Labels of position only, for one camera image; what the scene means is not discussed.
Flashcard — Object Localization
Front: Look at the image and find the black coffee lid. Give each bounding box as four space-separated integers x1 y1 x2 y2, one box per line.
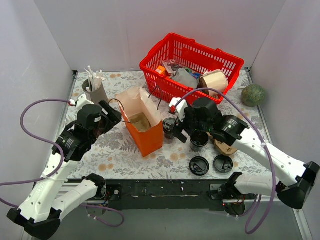
213 154 234 173
162 117 176 134
189 156 210 176

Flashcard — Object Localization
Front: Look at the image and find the black paper coffee cup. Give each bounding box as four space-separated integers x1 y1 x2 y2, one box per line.
190 131 209 152

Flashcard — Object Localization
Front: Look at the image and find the orange paper gift bag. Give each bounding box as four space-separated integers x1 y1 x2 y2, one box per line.
116 87 164 157

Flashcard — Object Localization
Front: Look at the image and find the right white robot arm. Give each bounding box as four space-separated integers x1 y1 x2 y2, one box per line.
169 97 320 210

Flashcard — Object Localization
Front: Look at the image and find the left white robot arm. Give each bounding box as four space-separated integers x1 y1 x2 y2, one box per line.
7 100 122 240

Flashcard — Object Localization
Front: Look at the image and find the grey cup with straws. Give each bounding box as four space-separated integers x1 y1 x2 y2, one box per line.
82 65 109 105

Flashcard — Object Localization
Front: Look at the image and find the beige tape roll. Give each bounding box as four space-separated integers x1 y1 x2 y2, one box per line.
198 69 229 93

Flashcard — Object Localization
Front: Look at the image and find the brown cardboard cup carrier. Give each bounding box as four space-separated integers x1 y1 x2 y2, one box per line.
207 133 238 156

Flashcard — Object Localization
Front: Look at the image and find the grey crumpled bag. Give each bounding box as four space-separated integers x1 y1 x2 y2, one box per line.
171 68 198 89

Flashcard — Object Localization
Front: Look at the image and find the green round melon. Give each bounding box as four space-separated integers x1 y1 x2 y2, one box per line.
241 84 267 107

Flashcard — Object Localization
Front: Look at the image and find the orange snack packet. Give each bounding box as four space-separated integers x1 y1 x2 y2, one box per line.
155 65 167 76

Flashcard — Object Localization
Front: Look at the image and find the red plastic shopping basket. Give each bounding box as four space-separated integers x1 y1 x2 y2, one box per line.
139 33 245 103

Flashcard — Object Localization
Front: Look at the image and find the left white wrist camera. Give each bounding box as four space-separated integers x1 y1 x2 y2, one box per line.
68 93 94 111

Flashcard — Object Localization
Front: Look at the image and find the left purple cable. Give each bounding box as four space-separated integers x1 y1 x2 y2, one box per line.
0 98 125 228

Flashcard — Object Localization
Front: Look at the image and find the purple cable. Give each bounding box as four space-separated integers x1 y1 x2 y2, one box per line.
0 98 125 228
174 87 277 235

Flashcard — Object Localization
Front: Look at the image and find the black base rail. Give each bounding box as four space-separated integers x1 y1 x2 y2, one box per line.
77 178 251 212

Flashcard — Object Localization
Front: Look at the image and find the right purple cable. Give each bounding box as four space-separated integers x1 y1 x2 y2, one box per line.
174 87 277 235

